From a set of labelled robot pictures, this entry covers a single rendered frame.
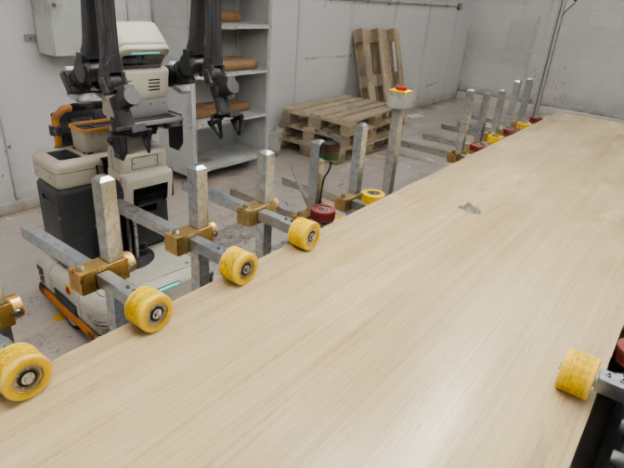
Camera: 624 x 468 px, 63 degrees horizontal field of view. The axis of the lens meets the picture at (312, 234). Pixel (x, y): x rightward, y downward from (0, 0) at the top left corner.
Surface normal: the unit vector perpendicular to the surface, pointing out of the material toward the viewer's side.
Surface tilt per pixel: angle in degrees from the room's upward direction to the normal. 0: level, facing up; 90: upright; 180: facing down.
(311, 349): 0
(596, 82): 90
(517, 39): 90
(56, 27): 90
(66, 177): 90
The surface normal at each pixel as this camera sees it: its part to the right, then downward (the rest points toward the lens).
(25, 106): 0.79, 0.31
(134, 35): 0.55, -0.44
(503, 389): 0.07, -0.90
